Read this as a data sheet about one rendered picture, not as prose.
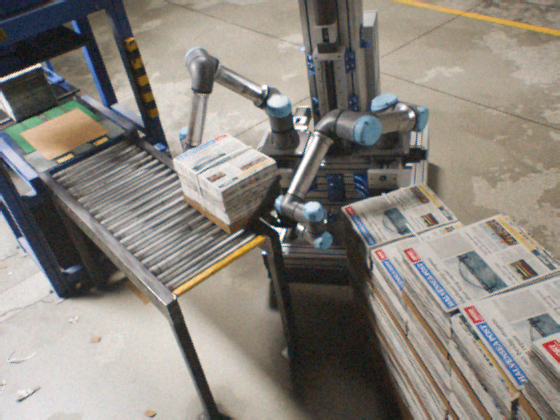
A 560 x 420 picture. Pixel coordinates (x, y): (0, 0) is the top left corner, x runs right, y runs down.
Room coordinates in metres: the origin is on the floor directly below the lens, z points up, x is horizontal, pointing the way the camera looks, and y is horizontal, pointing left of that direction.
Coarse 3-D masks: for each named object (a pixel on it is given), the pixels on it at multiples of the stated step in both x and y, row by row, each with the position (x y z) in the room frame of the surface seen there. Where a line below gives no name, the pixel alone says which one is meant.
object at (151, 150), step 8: (128, 136) 2.90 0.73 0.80; (136, 136) 2.89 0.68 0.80; (136, 144) 2.80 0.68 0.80; (144, 144) 2.78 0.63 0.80; (152, 152) 2.68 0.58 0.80; (160, 152) 2.66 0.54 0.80; (160, 160) 2.58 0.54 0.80; (168, 160) 2.57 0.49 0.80; (256, 224) 1.92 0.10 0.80; (264, 224) 1.91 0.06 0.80; (264, 232) 1.85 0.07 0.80; (272, 232) 1.84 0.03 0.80; (272, 240) 1.82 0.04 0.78; (280, 240) 1.84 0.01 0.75; (264, 248) 1.86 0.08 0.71; (272, 248) 1.81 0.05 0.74; (280, 248) 1.83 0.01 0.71; (272, 256) 1.82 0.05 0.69
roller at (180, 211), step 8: (184, 208) 2.14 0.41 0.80; (192, 208) 2.15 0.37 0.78; (168, 216) 2.10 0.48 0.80; (176, 216) 2.10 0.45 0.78; (152, 224) 2.06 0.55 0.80; (160, 224) 2.06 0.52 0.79; (136, 232) 2.02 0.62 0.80; (144, 232) 2.02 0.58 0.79; (120, 240) 1.99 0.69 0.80; (128, 240) 1.98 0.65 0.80; (136, 240) 1.99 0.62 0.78
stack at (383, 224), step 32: (416, 192) 1.88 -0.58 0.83; (352, 224) 1.77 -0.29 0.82; (384, 224) 1.73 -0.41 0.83; (416, 224) 1.69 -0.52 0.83; (448, 224) 1.66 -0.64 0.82; (384, 256) 1.55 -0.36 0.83; (352, 288) 1.87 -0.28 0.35; (384, 288) 1.49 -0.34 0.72; (384, 320) 1.49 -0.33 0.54; (416, 320) 1.24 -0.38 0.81; (384, 352) 1.53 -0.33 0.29; (416, 352) 1.24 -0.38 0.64; (384, 384) 1.56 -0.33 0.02; (416, 384) 1.25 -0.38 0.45; (448, 384) 1.05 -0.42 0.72; (416, 416) 1.24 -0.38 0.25; (448, 416) 1.03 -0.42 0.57; (480, 416) 0.88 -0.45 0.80
